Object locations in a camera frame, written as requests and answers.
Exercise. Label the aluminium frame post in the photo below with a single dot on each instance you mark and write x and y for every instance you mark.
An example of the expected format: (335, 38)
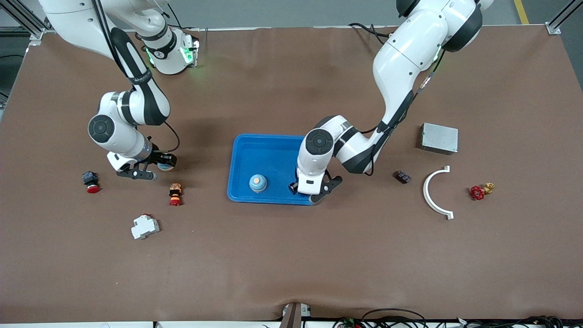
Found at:
(36, 34)
(553, 28)

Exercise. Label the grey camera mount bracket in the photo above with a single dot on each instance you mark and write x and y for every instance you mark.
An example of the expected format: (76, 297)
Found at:
(291, 316)

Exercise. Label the blue plastic tray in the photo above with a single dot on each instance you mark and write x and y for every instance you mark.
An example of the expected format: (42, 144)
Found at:
(264, 155)

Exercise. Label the white curved plastic bracket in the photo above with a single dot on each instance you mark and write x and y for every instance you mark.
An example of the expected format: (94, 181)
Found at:
(426, 191)

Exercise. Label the orange striped emergency stop button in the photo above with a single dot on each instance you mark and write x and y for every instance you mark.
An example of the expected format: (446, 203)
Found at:
(175, 193)

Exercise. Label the grey metal power supply box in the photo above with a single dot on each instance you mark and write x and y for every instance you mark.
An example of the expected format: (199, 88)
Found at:
(439, 138)

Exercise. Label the blue dome call bell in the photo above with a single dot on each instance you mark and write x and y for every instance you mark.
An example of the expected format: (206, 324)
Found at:
(165, 167)
(257, 183)

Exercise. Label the red mushroom push button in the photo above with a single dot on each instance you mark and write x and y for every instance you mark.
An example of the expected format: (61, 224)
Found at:
(91, 181)

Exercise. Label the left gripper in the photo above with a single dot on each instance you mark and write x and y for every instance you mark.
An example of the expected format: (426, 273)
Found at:
(293, 188)

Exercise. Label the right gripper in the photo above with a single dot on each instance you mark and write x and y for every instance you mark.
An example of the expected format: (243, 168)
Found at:
(160, 158)

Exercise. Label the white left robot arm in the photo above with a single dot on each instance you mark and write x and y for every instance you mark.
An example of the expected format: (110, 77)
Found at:
(410, 50)

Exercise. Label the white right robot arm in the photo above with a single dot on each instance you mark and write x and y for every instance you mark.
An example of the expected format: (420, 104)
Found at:
(114, 132)

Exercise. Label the black cylindrical capacitor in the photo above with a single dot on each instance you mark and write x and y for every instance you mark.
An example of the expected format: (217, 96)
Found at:
(402, 176)

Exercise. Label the white circuit breaker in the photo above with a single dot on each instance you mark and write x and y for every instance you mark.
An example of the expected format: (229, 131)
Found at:
(145, 227)

